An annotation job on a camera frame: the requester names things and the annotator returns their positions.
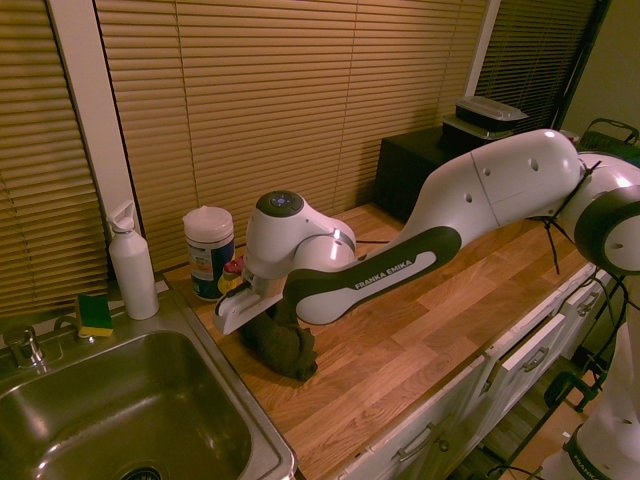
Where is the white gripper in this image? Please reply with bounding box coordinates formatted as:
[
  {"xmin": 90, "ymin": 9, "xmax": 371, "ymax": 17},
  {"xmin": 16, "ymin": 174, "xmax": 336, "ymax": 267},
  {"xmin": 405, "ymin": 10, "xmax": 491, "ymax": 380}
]
[{"xmin": 212, "ymin": 279, "xmax": 286, "ymax": 336}]

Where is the dark green cloth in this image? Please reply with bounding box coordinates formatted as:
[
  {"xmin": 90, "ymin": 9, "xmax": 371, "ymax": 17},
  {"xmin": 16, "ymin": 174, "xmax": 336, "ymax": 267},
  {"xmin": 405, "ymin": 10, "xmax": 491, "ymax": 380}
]
[{"xmin": 237, "ymin": 298, "xmax": 320, "ymax": 384}]

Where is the white wipes canister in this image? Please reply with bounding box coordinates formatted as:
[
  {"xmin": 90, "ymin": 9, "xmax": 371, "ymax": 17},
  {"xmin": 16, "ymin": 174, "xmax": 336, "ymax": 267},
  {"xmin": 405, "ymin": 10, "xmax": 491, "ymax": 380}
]
[{"xmin": 182, "ymin": 204, "xmax": 249, "ymax": 302}]

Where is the white water bottle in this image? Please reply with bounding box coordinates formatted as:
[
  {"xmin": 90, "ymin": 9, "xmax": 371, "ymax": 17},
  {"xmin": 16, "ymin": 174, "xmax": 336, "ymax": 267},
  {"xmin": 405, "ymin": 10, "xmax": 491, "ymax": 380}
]
[{"xmin": 105, "ymin": 200, "xmax": 161, "ymax": 321}]

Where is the stainless steel sink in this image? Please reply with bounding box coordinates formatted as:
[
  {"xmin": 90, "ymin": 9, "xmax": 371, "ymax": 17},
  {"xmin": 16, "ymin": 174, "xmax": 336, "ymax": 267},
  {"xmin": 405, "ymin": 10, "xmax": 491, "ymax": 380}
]
[{"xmin": 0, "ymin": 289, "xmax": 299, "ymax": 480}]

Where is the green and yellow sponge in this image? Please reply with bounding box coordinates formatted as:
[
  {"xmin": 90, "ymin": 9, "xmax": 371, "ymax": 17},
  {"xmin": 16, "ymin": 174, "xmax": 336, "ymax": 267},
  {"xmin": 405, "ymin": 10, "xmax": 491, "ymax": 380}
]
[{"xmin": 75, "ymin": 293, "xmax": 114, "ymax": 340}]

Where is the wide beige window blind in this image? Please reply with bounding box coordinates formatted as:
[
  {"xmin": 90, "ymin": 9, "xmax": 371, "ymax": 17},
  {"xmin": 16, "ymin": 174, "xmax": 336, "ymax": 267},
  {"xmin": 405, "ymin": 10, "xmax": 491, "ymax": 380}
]
[{"xmin": 94, "ymin": 0, "xmax": 489, "ymax": 274}]

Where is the black microwave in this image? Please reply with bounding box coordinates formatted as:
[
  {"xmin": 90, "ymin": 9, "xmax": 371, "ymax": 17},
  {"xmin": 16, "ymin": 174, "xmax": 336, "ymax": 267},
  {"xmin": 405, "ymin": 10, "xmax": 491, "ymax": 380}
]
[{"xmin": 374, "ymin": 129, "xmax": 454, "ymax": 227}]

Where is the narrow beige window blind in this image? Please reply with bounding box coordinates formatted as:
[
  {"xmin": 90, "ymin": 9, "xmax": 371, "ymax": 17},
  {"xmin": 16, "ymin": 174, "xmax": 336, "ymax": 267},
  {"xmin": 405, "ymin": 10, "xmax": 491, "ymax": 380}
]
[{"xmin": 0, "ymin": 0, "xmax": 109, "ymax": 317}]

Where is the black lidded food container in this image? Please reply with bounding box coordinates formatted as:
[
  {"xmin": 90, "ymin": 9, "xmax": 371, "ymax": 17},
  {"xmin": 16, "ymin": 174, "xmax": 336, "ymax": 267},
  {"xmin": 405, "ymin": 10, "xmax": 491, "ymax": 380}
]
[
  {"xmin": 453, "ymin": 96, "xmax": 530, "ymax": 133},
  {"xmin": 440, "ymin": 113, "xmax": 516, "ymax": 152}
]

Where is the white kitchen cabinet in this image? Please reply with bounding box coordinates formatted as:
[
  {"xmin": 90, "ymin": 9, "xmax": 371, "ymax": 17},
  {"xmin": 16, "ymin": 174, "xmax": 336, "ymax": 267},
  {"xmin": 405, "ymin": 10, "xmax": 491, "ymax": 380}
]
[{"xmin": 344, "ymin": 249, "xmax": 640, "ymax": 480}]

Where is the black clamp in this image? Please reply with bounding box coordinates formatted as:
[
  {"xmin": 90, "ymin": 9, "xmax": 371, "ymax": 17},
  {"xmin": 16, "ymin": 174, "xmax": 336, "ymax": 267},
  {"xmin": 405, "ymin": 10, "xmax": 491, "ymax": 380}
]
[{"xmin": 543, "ymin": 369, "xmax": 609, "ymax": 414}]

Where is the dark shaded window blind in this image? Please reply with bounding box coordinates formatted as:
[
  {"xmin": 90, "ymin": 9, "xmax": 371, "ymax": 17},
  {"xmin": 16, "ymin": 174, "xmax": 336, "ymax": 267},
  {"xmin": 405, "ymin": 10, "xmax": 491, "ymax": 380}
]
[{"xmin": 474, "ymin": 0, "xmax": 599, "ymax": 136}]

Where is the metal drawer handle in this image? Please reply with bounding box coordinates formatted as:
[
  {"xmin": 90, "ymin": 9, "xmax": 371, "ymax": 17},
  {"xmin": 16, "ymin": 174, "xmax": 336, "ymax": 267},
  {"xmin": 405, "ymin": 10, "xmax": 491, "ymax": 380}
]
[
  {"xmin": 574, "ymin": 291, "xmax": 601, "ymax": 317},
  {"xmin": 521, "ymin": 346, "xmax": 551, "ymax": 372},
  {"xmin": 396, "ymin": 422, "xmax": 437, "ymax": 462}
]

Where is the metal faucet handle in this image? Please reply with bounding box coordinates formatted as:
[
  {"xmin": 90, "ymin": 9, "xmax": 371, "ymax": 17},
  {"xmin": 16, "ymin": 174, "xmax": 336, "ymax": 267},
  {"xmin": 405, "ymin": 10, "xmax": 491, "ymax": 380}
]
[{"xmin": 2, "ymin": 323, "xmax": 51, "ymax": 371}]

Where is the black cable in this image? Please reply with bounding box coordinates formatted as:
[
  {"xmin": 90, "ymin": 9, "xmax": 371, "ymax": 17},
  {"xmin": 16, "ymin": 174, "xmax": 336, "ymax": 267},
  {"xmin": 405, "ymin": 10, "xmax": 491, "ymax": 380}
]
[{"xmin": 542, "ymin": 159, "xmax": 632, "ymax": 374}]

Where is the black camera stand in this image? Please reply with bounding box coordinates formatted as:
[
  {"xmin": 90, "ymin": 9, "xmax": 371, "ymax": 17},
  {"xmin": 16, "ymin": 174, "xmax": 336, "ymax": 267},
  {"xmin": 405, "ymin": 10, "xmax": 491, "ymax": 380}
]
[{"xmin": 549, "ymin": 0, "xmax": 614, "ymax": 132}]

